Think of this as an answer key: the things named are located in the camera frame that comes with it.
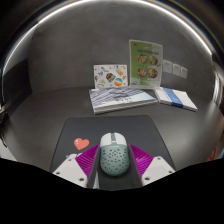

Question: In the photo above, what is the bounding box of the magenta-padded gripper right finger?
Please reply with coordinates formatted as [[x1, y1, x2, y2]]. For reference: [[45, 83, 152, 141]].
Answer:
[[128, 143, 176, 187]]

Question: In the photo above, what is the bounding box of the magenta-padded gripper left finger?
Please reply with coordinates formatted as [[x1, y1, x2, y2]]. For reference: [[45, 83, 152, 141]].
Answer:
[[52, 146, 101, 190]]

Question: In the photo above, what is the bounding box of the white and green perforated mouse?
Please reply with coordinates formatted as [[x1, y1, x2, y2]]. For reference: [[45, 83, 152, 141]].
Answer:
[[99, 132, 131, 177]]

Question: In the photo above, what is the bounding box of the black mouse pad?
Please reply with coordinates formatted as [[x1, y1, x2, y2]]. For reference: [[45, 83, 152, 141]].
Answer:
[[49, 114, 177, 174]]

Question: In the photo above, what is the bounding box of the white book with blue band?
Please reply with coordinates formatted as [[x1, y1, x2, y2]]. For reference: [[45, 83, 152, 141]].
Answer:
[[153, 86, 198, 112]]

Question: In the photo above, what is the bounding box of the grey striped book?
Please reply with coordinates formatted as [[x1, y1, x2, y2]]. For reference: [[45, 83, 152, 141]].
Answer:
[[88, 86, 159, 115]]

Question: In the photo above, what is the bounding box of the white sticker card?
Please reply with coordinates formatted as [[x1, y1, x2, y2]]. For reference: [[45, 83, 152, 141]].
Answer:
[[93, 64, 129, 90]]

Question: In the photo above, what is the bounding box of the green upright menu sign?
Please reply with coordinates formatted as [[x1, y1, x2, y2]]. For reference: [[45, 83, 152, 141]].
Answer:
[[128, 39, 164, 90]]

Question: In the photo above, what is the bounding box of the white curved light strip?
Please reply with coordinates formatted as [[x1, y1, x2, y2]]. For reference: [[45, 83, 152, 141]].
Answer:
[[1, 0, 214, 78]]

